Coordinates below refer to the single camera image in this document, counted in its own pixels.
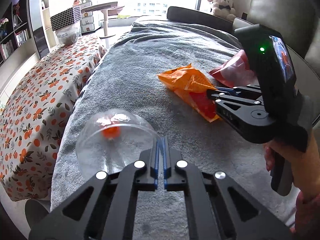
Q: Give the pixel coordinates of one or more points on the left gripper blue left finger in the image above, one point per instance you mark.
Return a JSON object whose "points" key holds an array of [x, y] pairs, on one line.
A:
{"points": [[155, 162]]}

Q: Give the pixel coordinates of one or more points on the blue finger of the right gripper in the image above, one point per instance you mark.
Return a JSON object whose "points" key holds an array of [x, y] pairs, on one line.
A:
{"points": [[215, 95], [225, 90]]}

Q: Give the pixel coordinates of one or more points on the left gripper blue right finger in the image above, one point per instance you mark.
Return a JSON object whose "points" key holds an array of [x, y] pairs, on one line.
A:
{"points": [[165, 160]]}

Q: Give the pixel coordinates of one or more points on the orange snack bag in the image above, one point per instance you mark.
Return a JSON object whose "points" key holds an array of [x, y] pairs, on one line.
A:
{"points": [[191, 86]]}

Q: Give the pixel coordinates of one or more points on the clear bottle orange cap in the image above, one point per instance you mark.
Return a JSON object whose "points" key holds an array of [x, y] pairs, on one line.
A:
{"points": [[111, 140]]}

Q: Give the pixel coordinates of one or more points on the round trash bin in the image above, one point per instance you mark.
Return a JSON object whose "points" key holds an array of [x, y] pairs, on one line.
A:
{"points": [[36, 210]]}

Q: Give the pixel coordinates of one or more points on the person's right hand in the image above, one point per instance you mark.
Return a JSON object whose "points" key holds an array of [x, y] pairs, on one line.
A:
{"points": [[305, 170]]}

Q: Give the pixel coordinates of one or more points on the red white snack bag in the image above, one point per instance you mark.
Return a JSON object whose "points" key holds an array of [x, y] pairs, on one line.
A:
{"points": [[235, 72]]}

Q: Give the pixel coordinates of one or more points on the grey fleece blanket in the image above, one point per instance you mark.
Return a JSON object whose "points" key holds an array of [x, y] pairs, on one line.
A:
{"points": [[128, 79]]}

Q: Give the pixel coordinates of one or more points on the white plush sheep toy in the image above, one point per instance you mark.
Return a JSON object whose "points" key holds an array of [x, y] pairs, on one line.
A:
{"points": [[223, 9]]}

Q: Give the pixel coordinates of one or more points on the grey leather sofa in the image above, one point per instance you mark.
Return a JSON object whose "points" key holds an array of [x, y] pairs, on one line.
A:
{"points": [[297, 22]]}

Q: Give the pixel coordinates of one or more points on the orange floral tablecloth table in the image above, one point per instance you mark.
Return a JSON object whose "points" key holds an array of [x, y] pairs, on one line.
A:
{"points": [[35, 116]]}

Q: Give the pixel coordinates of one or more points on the white drawer cabinet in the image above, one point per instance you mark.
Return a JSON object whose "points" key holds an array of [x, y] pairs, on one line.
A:
{"points": [[87, 22]]}

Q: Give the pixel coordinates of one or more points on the clear plastic jar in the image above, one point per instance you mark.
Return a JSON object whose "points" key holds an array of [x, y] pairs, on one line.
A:
{"points": [[68, 35]]}

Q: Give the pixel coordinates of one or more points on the small round side table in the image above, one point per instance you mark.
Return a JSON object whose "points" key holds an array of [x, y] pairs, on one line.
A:
{"points": [[104, 8]]}

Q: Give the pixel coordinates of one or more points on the black white checkered box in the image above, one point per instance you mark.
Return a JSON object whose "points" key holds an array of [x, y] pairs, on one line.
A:
{"points": [[68, 17]]}

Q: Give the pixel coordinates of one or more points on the dark bookshelf unit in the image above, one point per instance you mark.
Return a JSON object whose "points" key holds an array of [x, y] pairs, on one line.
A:
{"points": [[15, 28]]}

